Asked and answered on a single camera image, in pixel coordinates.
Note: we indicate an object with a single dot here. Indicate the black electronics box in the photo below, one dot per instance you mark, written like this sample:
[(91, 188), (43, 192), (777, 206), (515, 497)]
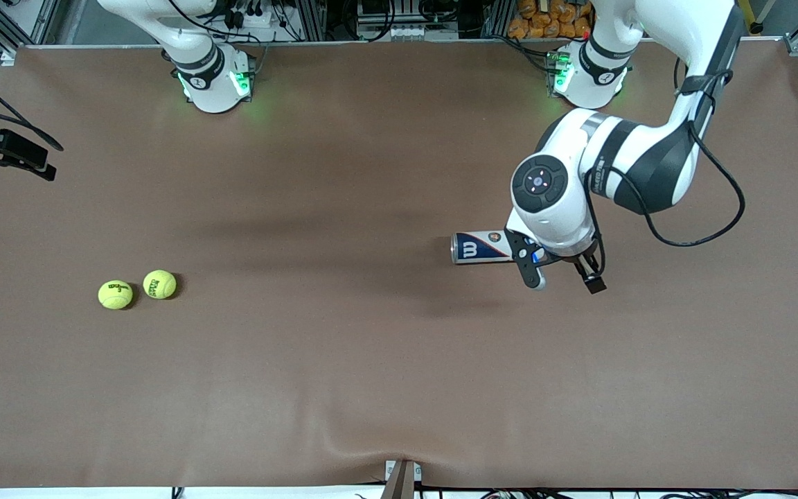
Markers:
[(399, 12)]

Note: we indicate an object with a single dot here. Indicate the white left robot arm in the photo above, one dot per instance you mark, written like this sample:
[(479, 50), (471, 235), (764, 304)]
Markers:
[(565, 138)]

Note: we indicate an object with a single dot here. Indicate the yellow tennis ball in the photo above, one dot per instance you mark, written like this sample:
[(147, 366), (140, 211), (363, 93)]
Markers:
[(159, 284), (116, 294)]

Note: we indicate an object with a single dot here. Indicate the white terminal strip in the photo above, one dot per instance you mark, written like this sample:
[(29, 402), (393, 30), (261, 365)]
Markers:
[(413, 32)]

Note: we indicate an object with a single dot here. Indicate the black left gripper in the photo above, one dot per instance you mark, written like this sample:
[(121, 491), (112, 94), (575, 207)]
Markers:
[(584, 265)]

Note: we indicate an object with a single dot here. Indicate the silver aluminium frame post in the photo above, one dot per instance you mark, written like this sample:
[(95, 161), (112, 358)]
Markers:
[(310, 17), (496, 17)]

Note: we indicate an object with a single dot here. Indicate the white power strip with plugs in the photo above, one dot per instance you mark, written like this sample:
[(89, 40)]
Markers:
[(246, 17)]

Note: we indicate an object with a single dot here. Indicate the pile of orange items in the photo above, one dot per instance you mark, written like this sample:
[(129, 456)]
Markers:
[(544, 21)]

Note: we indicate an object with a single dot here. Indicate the brown table cover mat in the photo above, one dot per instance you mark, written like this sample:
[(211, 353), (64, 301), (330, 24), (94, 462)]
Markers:
[(399, 381)]

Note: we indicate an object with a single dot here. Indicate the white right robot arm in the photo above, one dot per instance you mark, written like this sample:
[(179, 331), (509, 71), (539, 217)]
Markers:
[(212, 90)]

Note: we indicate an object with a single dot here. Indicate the blue white tennis ball can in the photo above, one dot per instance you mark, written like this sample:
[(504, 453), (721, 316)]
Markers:
[(472, 249)]

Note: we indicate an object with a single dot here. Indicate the yellow pole with black foot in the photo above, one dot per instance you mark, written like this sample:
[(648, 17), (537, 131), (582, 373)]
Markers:
[(756, 21)]

